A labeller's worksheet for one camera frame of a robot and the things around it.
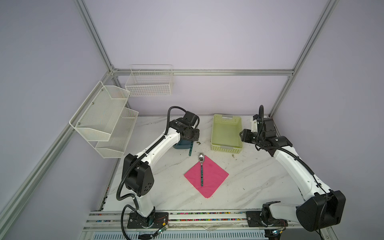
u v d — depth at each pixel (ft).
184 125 2.02
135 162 1.45
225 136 3.66
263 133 1.98
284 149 1.67
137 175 1.50
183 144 3.34
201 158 3.08
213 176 2.91
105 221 2.45
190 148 2.69
